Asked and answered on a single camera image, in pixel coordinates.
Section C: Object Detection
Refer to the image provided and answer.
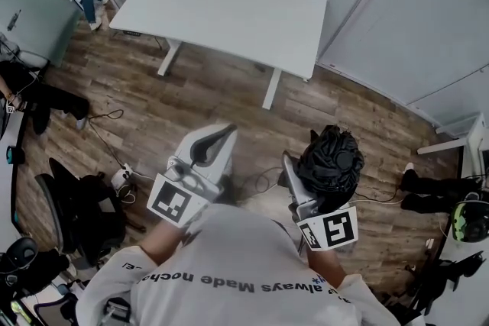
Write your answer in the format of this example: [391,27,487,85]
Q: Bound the black floor cable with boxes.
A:
[244,166,284,196]
[87,108,128,169]

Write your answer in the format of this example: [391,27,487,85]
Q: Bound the person's left forearm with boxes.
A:
[139,219,192,269]

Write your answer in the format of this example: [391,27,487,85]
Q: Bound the person's white printed t-shirt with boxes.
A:
[76,202,402,326]

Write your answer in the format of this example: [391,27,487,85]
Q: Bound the black backpack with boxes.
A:
[68,172,147,261]

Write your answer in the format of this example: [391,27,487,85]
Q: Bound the white floor cable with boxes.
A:
[354,193,406,206]

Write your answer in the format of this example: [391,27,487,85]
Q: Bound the white office desk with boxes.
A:
[416,111,489,181]

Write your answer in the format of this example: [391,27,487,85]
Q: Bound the white power strip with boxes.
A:
[110,163,135,189]

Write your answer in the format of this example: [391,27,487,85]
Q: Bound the black mesh office chair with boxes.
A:
[35,158,83,260]

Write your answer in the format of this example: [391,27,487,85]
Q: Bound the black green headset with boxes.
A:
[450,192,489,244]

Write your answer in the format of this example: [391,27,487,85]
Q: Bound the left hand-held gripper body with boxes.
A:
[147,154,225,229]

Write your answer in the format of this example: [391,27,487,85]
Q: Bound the purple-edged mesh chair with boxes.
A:
[33,292,79,326]

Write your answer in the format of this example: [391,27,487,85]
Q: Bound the black glove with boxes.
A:
[410,250,487,315]

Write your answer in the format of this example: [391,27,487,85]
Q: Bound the person's right forearm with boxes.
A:
[304,246,347,290]

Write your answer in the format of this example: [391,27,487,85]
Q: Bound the frosted green glass door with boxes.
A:
[0,0,84,69]

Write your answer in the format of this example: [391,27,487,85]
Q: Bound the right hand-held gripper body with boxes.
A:
[289,199,359,252]

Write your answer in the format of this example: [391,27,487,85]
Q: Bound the white table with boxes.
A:
[108,0,329,111]

